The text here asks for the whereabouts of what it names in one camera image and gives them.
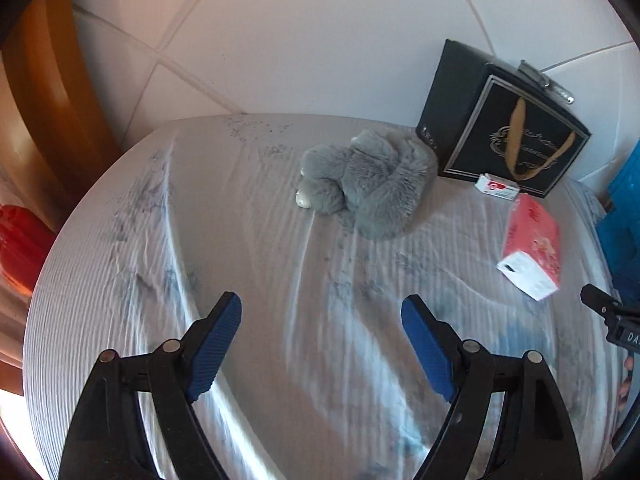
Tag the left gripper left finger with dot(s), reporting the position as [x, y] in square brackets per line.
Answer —
[179, 371]

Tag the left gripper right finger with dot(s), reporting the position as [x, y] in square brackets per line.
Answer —
[462, 372]

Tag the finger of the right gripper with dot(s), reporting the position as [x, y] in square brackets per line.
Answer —
[599, 301]

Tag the pink tissue pack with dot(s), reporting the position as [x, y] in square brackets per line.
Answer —
[531, 257]

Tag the person's right hand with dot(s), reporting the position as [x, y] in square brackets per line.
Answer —
[623, 391]

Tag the blue plastic crate lid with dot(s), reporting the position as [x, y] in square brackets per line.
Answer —
[618, 231]

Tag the striped floral bed sheet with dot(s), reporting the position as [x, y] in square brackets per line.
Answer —
[320, 381]

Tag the small red white box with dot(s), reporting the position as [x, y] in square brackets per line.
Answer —
[497, 187]

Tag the red toy suitcase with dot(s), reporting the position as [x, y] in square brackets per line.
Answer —
[25, 244]

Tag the grey plush toy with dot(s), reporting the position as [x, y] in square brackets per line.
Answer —
[374, 184]

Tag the black gift box gold handle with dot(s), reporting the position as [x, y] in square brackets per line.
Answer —
[483, 116]

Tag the wooden bed frame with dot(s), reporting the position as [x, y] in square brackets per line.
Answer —
[55, 140]

